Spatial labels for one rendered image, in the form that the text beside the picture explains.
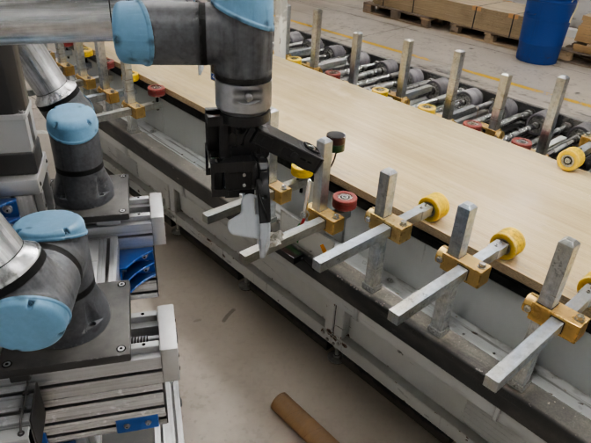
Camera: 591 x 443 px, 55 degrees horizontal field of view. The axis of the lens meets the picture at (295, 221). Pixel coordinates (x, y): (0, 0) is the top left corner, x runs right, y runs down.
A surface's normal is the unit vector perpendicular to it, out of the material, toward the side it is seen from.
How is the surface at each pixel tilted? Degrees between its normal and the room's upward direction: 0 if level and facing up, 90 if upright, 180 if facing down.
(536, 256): 0
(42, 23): 94
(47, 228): 8
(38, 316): 97
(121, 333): 0
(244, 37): 90
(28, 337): 97
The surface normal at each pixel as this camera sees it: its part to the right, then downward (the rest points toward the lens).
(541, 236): 0.04, -0.85
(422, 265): -0.74, 0.33
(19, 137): 0.25, 0.52
